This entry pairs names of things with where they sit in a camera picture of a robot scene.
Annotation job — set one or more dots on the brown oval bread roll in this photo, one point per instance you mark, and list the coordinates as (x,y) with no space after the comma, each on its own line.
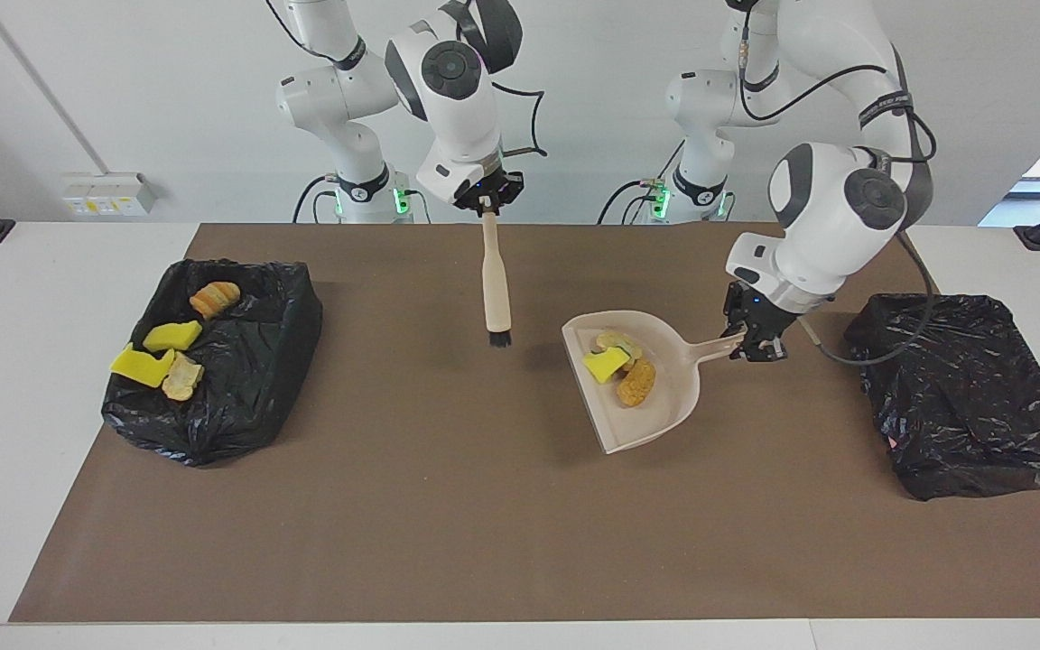
(636,386)

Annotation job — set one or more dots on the beige hand brush black bristles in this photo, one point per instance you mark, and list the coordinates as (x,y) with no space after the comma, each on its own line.
(496,289)

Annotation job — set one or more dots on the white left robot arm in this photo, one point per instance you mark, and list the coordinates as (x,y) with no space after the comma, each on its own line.
(827,217)

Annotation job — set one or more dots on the striped bread slice beige side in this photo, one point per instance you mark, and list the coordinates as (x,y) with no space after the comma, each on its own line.
(182,379)

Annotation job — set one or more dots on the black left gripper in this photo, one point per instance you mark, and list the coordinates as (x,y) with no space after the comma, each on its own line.
(755,311)

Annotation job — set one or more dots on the notched yellow sponge piece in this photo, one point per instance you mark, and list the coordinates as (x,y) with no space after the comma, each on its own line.
(141,366)

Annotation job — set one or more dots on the white wall socket strip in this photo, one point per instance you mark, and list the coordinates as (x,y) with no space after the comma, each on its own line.
(105,199)

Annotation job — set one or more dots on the beige plastic dustpan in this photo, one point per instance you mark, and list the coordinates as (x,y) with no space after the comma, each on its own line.
(664,415)

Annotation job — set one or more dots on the yellow sponge wedge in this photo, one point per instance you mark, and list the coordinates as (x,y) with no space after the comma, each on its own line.
(172,336)

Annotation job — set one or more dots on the small yellow sponge piece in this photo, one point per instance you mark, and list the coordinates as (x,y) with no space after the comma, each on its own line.
(606,366)

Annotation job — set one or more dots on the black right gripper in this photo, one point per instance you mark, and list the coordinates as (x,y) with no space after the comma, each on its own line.
(488,188)

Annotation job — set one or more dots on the black bag lined bin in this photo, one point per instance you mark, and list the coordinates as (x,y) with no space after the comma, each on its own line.
(962,397)
(249,397)

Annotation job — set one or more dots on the brown table mat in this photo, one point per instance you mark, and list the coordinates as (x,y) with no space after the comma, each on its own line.
(484,560)

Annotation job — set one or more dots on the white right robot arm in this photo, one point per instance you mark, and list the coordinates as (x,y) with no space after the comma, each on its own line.
(457,99)

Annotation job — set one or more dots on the pale beige bread chunk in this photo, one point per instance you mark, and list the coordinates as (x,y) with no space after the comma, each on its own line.
(615,341)

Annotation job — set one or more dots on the orange striped croissant piece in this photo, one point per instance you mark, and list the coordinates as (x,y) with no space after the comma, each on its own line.
(215,298)

